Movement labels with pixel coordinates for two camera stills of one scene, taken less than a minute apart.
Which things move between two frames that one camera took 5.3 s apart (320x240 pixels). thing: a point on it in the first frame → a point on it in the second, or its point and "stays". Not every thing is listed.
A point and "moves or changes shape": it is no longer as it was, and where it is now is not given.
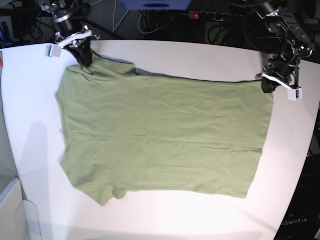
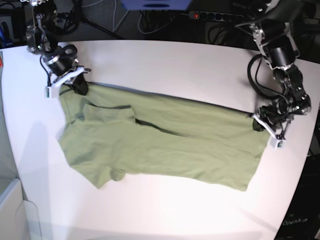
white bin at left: x=19 y=217 stays
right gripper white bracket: x=269 y=85 → x=257 y=126
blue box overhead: x=156 y=4 stays
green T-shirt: x=124 y=131 moves or changes shape
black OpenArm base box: x=302 y=221 stays
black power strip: x=211 y=16 stays
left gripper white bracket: x=84 y=55 → x=79 y=85
